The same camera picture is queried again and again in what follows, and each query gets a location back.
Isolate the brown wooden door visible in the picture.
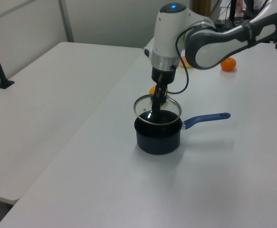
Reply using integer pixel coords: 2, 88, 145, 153
192, 0, 211, 18

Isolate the glass lid with blue knob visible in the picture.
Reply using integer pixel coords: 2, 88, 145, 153
133, 93, 182, 125

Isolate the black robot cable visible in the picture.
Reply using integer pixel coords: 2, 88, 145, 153
166, 23, 215, 95

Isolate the black tripod pole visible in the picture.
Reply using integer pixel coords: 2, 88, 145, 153
229, 0, 238, 22

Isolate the orange tangerine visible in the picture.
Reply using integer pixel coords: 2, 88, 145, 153
220, 57, 237, 72

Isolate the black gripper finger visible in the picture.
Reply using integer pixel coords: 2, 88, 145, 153
160, 83, 169, 108
151, 73, 164, 119

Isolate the pink yellow peach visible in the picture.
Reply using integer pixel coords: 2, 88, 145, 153
178, 56, 191, 69

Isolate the dark blue saucepan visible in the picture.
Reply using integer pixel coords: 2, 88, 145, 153
134, 110, 231, 155

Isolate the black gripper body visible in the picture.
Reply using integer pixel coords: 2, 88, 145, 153
151, 66, 177, 86

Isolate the grey partition post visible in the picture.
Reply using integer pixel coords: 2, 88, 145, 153
58, 0, 75, 43

